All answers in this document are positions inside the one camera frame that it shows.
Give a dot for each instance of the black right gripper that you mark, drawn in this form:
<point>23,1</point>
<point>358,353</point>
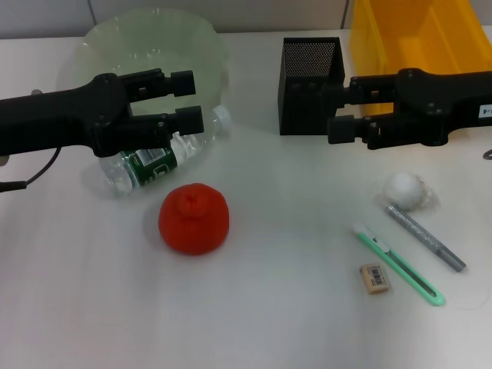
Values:
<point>453,100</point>

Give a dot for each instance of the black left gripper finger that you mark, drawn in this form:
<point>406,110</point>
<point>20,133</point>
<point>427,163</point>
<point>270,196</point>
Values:
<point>180,82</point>
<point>188,121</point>

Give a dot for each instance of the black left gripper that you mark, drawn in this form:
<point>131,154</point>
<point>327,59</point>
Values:
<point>57,119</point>

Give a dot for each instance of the clear green-label water bottle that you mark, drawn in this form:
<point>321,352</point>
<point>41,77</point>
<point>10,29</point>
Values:
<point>153,169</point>

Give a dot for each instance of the white paper ball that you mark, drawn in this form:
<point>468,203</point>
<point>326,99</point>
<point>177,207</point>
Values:
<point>403,190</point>

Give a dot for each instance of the red knitted ball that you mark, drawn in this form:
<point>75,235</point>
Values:
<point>194,223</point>

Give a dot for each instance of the grey marker pen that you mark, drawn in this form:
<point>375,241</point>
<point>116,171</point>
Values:
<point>423,236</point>

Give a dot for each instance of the green utility knife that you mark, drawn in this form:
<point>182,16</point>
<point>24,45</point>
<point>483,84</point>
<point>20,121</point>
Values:
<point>399,265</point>

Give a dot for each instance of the beige eraser with barcode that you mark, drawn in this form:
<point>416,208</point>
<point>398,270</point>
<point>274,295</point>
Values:
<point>374,278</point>

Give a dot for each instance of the translucent green fruit plate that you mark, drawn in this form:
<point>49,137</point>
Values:
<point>153,42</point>

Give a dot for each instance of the black mesh pen holder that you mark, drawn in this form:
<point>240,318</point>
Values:
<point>307,57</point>

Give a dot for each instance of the yellow plastic bin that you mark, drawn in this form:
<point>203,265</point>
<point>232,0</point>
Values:
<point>423,38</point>

